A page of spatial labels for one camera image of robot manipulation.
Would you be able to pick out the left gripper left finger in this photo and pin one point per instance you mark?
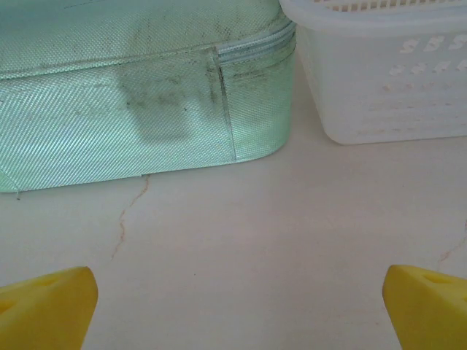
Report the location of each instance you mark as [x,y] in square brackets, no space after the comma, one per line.
[44,310]

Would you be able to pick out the white plastic basket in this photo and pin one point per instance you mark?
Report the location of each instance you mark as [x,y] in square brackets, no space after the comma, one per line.
[365,91]

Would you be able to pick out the mint green tray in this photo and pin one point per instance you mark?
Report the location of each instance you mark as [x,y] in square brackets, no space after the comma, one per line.
[109,109]

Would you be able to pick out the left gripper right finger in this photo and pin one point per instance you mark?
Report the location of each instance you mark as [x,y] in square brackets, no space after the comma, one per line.
[427,313]

